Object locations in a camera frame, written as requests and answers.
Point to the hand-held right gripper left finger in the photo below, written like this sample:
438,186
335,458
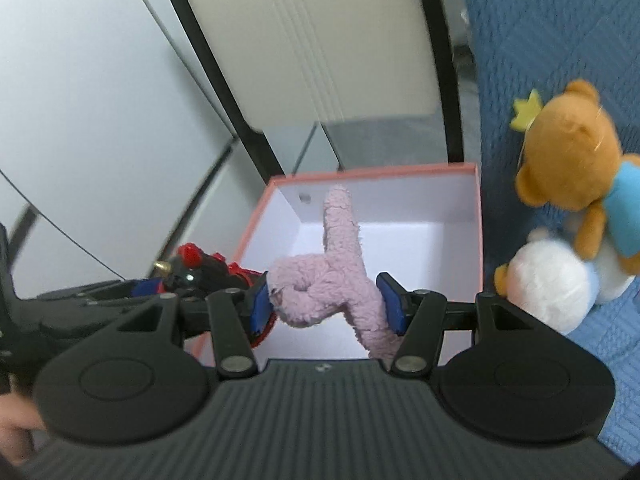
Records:
258,307

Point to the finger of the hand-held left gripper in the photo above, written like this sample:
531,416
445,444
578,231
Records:
145,287

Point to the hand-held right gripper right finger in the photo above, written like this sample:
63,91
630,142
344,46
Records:
391,305

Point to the red and black toy robot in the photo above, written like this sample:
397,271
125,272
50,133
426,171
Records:
200,272

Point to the pink plush toy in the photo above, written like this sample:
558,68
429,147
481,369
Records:
330,280

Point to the pink cardboard box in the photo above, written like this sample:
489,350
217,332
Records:
425,220

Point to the white round plush toy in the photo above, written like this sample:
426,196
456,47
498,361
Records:
545,285

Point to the brown teddy bear blue shirt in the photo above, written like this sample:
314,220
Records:
575,160

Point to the person's left hand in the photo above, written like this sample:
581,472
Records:
17,425

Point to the white cabinet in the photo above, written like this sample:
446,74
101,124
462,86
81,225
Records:
100,110

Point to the blue quilted blanket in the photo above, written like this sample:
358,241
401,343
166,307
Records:
550,35

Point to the beige chair black frame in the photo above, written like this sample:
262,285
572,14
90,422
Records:
310,40

